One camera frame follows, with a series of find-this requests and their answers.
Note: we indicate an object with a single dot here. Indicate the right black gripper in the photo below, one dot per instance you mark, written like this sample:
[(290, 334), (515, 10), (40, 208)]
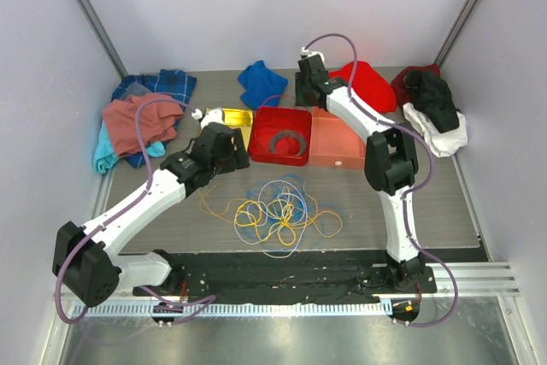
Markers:
[(298, 83)]

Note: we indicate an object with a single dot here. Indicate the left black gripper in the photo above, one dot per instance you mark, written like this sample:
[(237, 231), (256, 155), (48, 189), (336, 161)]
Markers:
[(238, 157)]

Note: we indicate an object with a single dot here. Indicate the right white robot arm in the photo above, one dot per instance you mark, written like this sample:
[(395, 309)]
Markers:
[(390, 162)]

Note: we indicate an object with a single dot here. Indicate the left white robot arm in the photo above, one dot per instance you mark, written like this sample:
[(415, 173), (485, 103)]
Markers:
[(88, 259)]

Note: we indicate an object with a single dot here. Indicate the gold metal tin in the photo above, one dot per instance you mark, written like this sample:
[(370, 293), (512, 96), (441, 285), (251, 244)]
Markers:
[(242, 119)]

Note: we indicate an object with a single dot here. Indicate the red square box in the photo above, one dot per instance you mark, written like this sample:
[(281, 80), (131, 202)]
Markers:
[(281, 136)]

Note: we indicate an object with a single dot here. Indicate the salmon pink square box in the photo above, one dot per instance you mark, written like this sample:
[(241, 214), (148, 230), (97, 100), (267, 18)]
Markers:
[(333, 144)]

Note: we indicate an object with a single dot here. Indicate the blue plaid cloth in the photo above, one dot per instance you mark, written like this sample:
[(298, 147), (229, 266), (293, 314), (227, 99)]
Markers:
[(174, 83)]

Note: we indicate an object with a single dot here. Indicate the dark red cloth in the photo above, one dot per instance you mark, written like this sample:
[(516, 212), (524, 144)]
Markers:
[(402, 94)]

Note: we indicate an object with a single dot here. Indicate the light blue cloth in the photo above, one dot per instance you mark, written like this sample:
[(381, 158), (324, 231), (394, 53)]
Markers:
[(105, 157)]

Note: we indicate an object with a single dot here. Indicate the black cloth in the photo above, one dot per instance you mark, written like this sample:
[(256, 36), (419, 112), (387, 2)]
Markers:
[(431, 96)]

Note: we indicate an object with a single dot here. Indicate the white cloth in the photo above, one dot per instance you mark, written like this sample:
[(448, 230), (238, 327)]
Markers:
[(441, 144)]

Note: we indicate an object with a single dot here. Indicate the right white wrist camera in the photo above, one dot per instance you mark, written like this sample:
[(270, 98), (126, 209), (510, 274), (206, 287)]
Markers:
[(306, 53)]

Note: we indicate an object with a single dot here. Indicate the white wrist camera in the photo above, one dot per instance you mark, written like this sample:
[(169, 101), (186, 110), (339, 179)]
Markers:
[(208, 116), (306, 53)]

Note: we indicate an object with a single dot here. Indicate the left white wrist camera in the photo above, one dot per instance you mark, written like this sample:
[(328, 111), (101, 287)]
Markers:
[(208, 116)]

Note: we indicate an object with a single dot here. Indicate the white slotted cable duct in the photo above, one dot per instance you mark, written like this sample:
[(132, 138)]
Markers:
[(162, 312)]

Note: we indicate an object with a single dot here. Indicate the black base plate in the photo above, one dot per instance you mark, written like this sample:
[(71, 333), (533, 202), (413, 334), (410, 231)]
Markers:
[(314, 276)]

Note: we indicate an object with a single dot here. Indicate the right corner aluminium post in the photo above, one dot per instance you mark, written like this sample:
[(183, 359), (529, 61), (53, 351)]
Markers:
[(456, 30)]

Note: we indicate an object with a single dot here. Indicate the corner aluminium post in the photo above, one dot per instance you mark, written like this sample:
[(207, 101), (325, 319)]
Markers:
[(102, 36), (456, 30)]

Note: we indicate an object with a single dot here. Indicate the left corner aluminium post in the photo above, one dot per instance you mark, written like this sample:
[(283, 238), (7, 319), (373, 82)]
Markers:
[(102, 36)]

